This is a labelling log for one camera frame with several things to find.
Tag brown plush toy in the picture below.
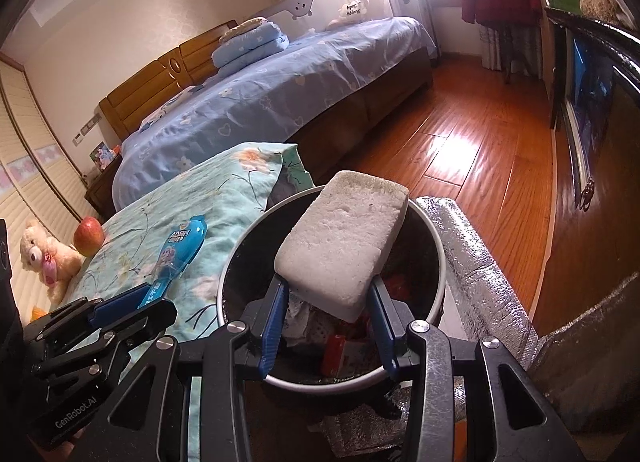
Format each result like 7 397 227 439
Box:
579 0 626 25

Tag beige pillow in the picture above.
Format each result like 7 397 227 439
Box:
220 17 268 43

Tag wooden headboard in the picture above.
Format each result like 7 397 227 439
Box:
98 19 240 140

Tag light blue plastic package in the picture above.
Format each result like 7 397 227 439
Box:
137 214 208 308

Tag wall switch panel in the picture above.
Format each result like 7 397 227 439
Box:
71 114 101 145

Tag black coat stand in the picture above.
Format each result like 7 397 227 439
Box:
500 22 538 85

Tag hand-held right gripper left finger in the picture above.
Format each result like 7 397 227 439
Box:
100 274 291 462

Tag photo frame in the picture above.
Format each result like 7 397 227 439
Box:
89 142 113 172

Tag white foam block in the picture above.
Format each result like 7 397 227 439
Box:
274 170 411 323

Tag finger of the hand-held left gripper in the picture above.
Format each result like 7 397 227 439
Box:
30 297 178 383
22 283 153 343

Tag cream sliding-door wardrobe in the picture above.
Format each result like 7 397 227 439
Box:
0 54 101 323

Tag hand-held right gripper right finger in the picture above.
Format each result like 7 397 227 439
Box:
367 277 586 462

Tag silver foil insulation bag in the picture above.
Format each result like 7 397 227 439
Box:
310 196 640 443

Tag bed with blue sheet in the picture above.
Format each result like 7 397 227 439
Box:
111 16 438 215

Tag white plush toy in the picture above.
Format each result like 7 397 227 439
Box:
326 1 372 30

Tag round white trash bin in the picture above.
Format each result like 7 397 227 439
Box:
216 187 447 385

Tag black glass-front cabinet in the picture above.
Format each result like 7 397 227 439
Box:
545 4 640 223

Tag white radiator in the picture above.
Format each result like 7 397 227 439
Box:
415 0 443 58

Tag folded blue quilt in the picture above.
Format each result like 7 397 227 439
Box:
211 22 290 77

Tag red apple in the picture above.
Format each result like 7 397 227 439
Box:
73 216 107 258

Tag cream teddy bear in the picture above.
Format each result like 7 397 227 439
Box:
20 219 88 305

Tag dark wooden nightstand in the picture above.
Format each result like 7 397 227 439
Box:
84 154 123 223

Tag white and blue printed cloth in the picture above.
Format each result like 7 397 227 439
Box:
137 84 206 133

